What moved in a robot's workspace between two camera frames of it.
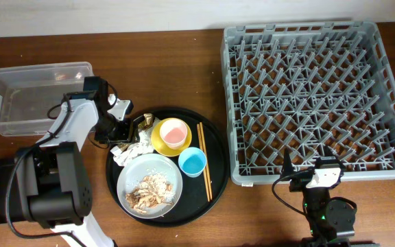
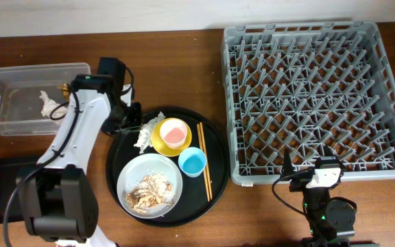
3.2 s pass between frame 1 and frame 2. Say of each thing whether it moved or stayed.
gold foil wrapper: moved
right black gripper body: stayed
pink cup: stayed
